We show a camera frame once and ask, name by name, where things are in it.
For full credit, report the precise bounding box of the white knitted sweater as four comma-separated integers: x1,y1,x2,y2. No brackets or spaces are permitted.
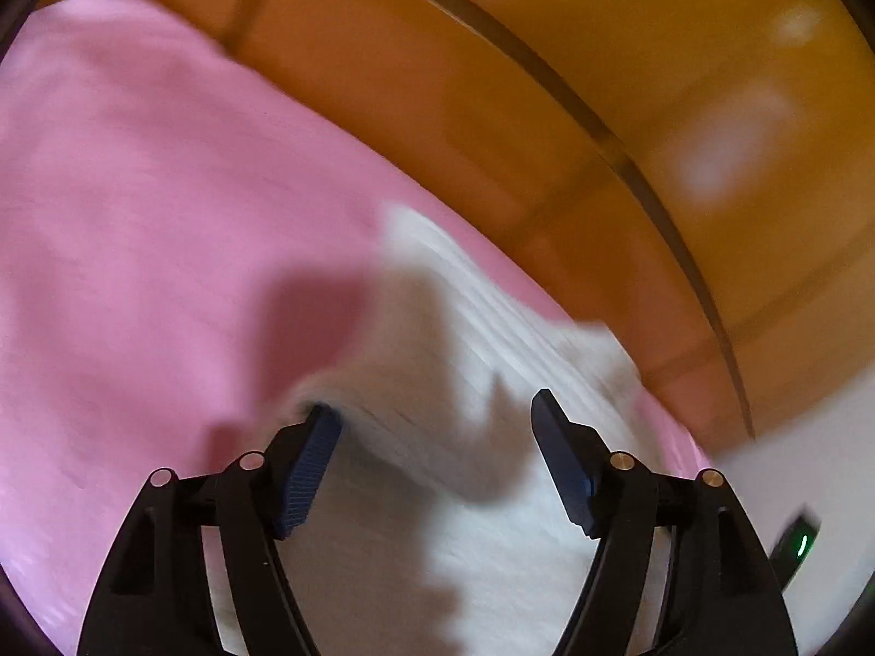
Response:
246,207,664,654

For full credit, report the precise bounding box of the pink bed cover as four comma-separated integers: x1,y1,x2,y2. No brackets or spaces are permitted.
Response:
2,0,706,654

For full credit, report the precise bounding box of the wooden wardrobe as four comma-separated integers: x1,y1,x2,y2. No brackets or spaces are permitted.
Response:
40,0,875,456

